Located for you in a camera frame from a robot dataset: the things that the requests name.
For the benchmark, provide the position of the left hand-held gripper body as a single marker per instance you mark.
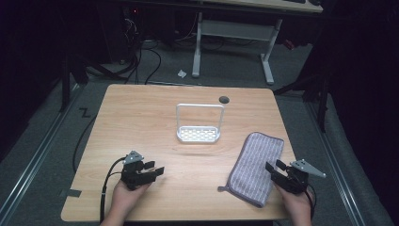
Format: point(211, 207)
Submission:
point(134, 174)

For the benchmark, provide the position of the metal floor rail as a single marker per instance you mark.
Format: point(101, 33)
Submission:
point(334, 163)
point(34, 158)

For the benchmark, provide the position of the grey striped cloth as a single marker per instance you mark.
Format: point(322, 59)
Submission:
point(254, 169)

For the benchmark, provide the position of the person's right hand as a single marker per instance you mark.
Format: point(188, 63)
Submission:
point(296, 204)

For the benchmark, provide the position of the grey tape piece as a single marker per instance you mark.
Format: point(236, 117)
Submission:
point(73, 193)

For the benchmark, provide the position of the white towel rack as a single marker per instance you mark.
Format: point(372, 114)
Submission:
point(198, 127)

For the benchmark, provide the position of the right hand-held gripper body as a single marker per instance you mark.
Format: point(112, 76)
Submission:
point(298, 176)

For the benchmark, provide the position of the white-legged desk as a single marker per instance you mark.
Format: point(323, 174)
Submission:
point(251, 19)

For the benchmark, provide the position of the black stand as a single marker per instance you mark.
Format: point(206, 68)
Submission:
point(316, 91)
point(70, 72)

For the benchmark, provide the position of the crumpled white paper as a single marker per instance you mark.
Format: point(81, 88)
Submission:
point(181, 73)

